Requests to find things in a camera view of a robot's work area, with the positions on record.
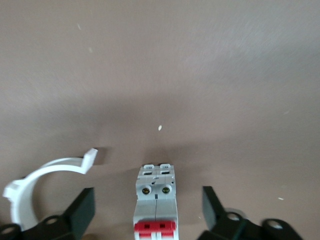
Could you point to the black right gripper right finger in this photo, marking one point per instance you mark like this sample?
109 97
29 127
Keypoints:
225 230

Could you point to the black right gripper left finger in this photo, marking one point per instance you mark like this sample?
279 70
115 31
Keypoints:
62 227

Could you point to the white red circuit breaker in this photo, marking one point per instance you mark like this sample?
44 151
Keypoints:
155 205

